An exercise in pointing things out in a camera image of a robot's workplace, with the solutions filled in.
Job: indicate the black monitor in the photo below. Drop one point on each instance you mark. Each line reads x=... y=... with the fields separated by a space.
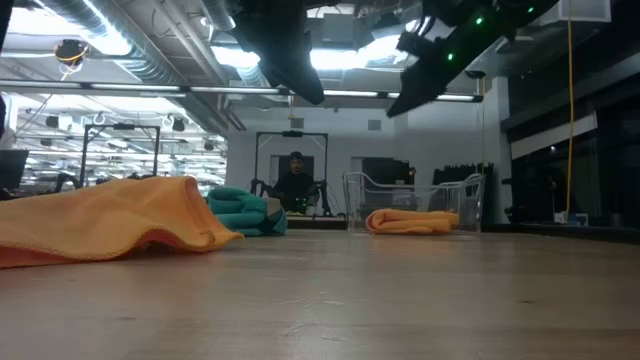
x=12 y=170

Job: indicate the person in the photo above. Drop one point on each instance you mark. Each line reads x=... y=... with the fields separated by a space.
x=296 y=190

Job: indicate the clear plastic bin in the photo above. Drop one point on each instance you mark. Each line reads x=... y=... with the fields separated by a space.
x=470 y=200

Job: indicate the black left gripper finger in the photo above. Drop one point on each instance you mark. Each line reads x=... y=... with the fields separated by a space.
x=285 y=60

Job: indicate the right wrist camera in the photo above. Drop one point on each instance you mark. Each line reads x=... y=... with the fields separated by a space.
x=420 y=40

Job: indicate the black robot station frame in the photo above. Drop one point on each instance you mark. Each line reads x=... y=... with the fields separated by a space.
x=291 y=133
x=120 y=126

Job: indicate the orange microfiber towel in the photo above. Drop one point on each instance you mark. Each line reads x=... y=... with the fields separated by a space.
x=410 y=222
x=100 y=220

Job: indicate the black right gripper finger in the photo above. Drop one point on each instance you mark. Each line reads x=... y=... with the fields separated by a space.
x=417 y=92

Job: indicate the teal microfiber towel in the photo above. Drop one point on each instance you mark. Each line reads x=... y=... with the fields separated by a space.
x=235 y=210

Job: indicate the black background robot arm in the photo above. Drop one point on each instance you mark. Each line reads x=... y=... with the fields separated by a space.
x=260 y=187
x=324 y=197

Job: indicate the black aluminium table frame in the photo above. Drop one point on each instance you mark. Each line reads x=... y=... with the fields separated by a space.
x=575 y=234

